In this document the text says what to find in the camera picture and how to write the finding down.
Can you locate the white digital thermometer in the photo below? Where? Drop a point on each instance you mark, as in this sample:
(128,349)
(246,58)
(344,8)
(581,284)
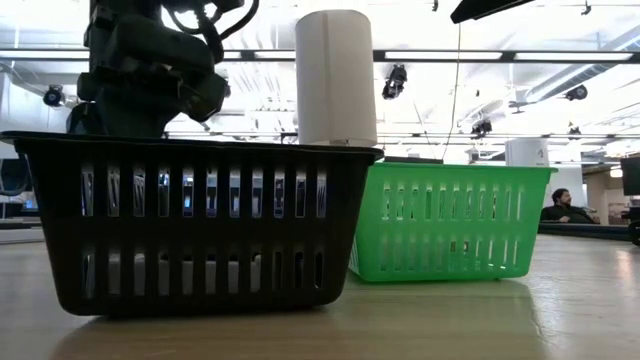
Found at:
(114,274)

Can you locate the black aluminium frame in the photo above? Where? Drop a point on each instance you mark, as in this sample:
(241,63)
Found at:
(507,56)

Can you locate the black monitor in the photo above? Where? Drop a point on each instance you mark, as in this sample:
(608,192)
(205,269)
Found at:
(12,175)
(631,175)

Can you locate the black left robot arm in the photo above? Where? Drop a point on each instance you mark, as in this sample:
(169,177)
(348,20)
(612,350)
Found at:
(125,7)

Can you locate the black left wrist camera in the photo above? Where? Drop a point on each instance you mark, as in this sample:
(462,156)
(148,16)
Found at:
(210,97)

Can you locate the green plastic basket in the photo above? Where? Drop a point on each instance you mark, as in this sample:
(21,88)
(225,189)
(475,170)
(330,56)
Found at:
(450,225)

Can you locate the black plastic basket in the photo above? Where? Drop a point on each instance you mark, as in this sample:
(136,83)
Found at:
(60,230)

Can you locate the black background desk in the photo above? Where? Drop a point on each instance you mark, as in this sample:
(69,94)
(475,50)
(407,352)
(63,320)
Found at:
(585,230)

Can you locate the white cylinder table lamp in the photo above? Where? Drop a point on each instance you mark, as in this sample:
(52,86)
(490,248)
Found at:
(335,75)

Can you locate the black ceiling spotlight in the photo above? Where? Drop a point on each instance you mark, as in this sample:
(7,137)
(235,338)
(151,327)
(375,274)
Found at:
(481,127)
(52,96)
(576,92)
(395,81)

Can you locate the person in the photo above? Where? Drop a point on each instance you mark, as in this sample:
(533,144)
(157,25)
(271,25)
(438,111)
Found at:
(565,210)

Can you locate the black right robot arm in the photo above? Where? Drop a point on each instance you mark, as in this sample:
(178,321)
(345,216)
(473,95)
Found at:
(485,9)

